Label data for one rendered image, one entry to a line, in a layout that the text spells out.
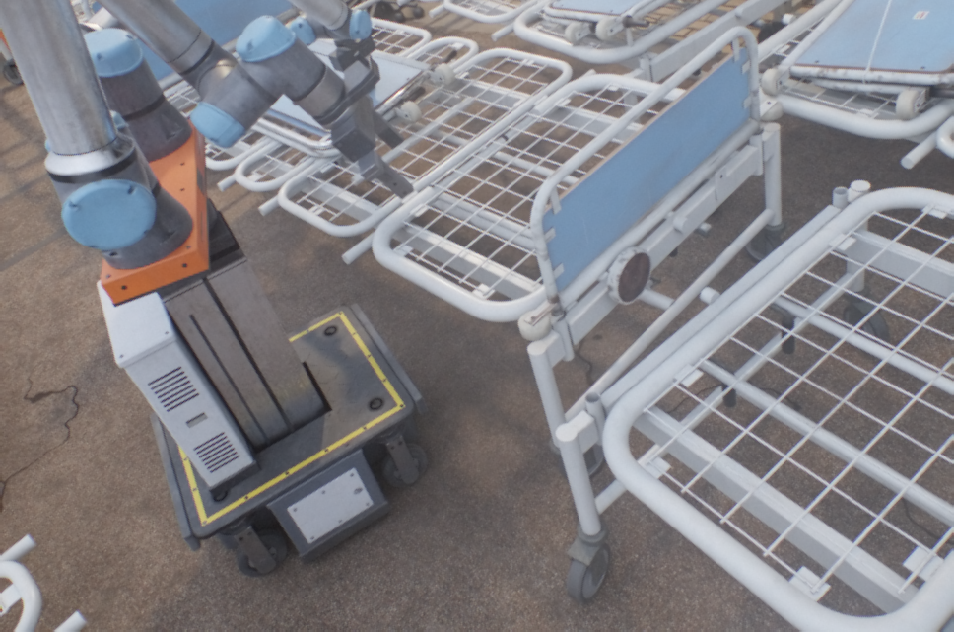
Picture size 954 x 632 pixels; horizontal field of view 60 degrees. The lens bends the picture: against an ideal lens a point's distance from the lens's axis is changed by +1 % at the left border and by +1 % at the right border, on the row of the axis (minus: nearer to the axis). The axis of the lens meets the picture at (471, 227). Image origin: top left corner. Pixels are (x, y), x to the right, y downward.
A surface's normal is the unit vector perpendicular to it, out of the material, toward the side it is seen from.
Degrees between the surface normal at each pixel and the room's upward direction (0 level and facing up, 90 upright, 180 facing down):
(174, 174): 0
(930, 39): 5
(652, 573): 0
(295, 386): 90
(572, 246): 90
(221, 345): 90
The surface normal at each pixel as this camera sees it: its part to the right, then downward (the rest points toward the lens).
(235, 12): 0.68, 0.31
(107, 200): 0.42, 0.58
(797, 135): -0.23, -0.77
